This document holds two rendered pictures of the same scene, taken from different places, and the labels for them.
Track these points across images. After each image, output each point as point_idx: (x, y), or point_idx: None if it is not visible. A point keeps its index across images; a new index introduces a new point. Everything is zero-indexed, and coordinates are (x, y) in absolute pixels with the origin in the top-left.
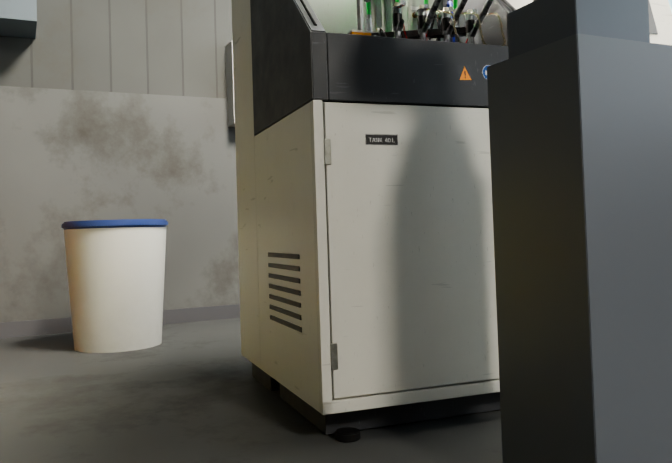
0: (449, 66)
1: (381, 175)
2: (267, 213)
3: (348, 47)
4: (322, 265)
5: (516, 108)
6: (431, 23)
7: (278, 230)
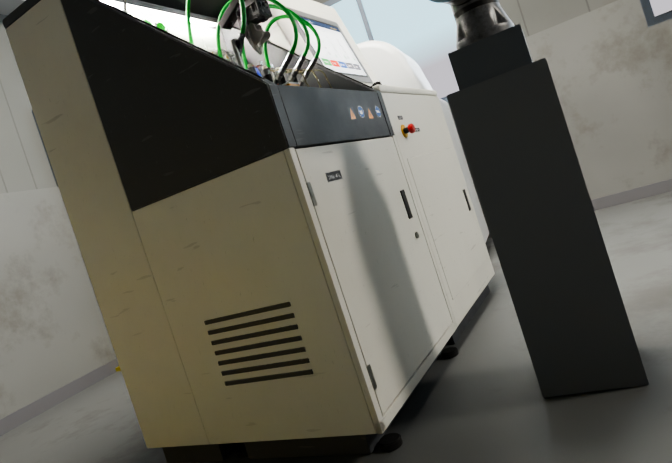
0: (344, 108)
1: (343, 206)
2: (191, 282)
3: (292, 97)
4: (341, 298)
5: (491, 121)
6: None
7: (227, 292)
